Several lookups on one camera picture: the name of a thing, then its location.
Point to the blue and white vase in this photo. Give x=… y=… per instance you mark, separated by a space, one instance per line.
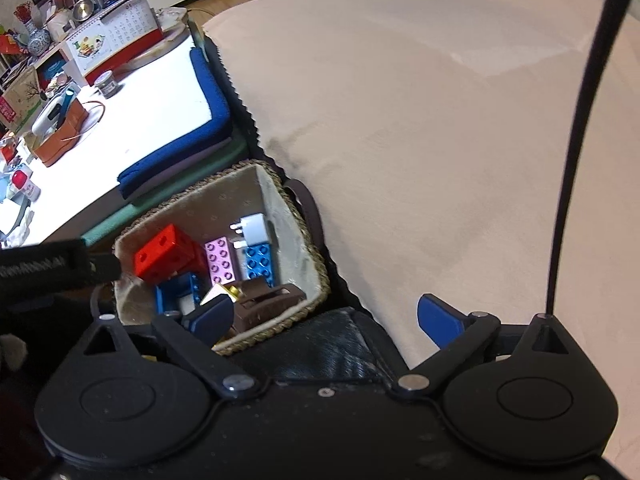
x=39 y=40

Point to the small round tin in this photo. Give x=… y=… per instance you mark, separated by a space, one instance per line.
x=107 y=85

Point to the pink brick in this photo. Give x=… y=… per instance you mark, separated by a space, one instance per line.
x=220 y=260

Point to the metal pot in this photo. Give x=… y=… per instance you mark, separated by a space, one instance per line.
x=82 y=10

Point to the small red capped bottle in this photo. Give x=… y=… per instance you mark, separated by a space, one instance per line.
x=25 y=185

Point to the beige blanket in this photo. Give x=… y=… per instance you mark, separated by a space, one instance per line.
x=425 y=135

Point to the large blue brick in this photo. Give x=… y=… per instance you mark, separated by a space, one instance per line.
x=260 y=265

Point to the white charger plug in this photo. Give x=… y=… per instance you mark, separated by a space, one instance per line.
x=252 y=230

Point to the white rice cooker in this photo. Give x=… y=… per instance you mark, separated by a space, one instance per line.
x=60 y=27

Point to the folded blue towel stack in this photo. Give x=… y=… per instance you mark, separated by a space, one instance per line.
x=150 y=207

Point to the black bag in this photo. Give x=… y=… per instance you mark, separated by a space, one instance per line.
x=320 y=350

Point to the yellow cube brick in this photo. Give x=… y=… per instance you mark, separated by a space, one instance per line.
x=215 y=294

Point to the red cube brick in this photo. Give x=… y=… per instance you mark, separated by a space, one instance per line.
x=160 y=255

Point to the small blue brick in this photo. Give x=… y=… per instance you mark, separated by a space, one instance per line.
x=172 y=292

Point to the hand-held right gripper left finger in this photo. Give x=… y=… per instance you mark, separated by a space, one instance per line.
x=212 y=317

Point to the brown leather pouch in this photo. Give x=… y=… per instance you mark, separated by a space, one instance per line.
x=60 y=140

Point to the woven basket with cloth lining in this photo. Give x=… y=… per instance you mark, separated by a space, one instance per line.
x=210 y=200

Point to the brown toy piece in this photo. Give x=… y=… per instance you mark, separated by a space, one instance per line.
x=270 y=305

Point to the white handheld device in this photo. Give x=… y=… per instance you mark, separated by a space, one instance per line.
x=50 y=112

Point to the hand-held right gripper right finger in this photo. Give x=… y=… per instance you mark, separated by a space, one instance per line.
x=440 y=320

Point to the cardboard box with tree print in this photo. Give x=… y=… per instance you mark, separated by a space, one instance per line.
x=20 y=100

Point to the desk calendar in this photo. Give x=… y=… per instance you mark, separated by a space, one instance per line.
x=115 y=35

